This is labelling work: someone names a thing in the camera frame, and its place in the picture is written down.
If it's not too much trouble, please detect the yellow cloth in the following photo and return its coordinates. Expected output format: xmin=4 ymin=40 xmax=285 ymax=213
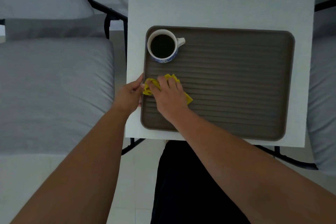
xmin=142 ymin=73 xmax=194 ymax=106

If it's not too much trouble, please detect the person's right forearm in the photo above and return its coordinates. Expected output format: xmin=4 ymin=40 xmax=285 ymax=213
xmin=169 ymin=107 xmax=336 ymax=224

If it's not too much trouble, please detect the person's left hand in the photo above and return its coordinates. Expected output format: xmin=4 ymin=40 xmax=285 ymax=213
xmin=112 ymin=73 xmax=144 ymax=117

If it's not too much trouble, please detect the right grey cushioned chair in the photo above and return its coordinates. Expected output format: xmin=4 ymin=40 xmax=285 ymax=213
xmin=253 ymin=0 xmax=336 ymax=171

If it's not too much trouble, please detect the grey cushioned chair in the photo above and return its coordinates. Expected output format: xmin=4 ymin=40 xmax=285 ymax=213
xmin=68 ymin=0 xmax=146 ymax=156
xmin=253 ymin=0 xmax=336 ymax=171

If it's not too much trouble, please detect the grey ribbed tray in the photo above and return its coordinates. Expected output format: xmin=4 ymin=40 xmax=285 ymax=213
xmin=140 ymin=25 xmax=296 ymax=142

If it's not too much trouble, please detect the white blue patterned cup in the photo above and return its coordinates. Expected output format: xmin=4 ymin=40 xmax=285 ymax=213
xmin=147 ymin=29 xmax=186 ymax=64

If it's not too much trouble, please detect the white table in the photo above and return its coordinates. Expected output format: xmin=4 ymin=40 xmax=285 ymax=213
xmin=125 ymin=0 xmax=318 ymax=148

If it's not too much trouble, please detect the person's left forearm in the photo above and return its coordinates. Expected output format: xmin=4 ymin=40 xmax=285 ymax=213
xmin=10 ymin=104 xmax=132 ymax=224

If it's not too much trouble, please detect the left grey cushioned chair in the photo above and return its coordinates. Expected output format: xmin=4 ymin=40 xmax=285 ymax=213
xmin=68 ymin=0 xmax=146 ymax=156

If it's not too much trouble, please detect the person's right hand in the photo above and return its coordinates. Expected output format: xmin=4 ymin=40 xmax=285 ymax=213
xmin=145 ymin=75 xmax=189 ymax=125

